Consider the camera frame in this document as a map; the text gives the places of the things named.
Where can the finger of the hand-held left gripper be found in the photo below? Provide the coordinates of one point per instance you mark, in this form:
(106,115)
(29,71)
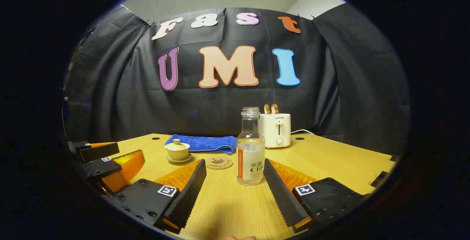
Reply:
(99,152)
(104,167)

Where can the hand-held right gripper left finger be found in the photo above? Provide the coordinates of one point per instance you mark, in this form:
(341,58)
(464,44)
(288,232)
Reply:
(191,192)

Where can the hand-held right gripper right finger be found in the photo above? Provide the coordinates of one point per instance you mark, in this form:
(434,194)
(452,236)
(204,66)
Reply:
(284,196)

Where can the round cork coaster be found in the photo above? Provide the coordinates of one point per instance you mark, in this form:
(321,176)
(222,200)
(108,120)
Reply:
(219,163)

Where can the beige teacup lid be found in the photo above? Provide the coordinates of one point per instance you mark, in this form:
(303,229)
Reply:
(177,146)

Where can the clear plastic water bottle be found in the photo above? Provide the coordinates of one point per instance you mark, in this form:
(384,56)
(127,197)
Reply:
(249,159)

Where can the beige ceramic saucer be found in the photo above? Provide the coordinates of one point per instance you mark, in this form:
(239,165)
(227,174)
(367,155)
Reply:
(185,159)

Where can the blue folded towel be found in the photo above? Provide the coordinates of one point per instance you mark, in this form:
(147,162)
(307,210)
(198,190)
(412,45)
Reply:
(209,144)

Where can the white toaster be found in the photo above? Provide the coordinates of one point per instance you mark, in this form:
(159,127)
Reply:
(275,133)

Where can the toast bread slice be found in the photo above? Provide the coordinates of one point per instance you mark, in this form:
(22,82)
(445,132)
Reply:
(267,109)
(275,108)

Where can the black backdrop cloth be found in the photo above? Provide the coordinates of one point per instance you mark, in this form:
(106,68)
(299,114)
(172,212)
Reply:
(220,104)

